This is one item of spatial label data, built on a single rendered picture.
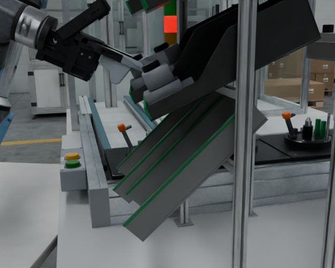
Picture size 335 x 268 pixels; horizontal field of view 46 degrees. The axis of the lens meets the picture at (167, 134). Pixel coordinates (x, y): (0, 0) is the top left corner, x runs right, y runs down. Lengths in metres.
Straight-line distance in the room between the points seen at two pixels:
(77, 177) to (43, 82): 5.29
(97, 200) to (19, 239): 0.20
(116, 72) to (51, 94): 5.59
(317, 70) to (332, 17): 2.98
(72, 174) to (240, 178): 0.59
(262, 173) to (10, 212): 0.67
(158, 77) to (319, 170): 0.65
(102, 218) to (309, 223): 0.50
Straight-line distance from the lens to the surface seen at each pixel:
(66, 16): 1.87
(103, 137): 1.44
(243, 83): 0.57
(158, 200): 0.63
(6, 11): 0.82
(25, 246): 0.96
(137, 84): 0.80
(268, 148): 1.22
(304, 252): 0.92
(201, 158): 0.61
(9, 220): 1.10
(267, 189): 1.09
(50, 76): 6.32
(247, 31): 0.57
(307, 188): 1.15
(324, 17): 10.71
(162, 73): 0.63
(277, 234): 0.97
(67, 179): 1.10
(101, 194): 0.96
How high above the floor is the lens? 1.32
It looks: 15 degrees down
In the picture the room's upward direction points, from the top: 1 degrees counter-clockwise
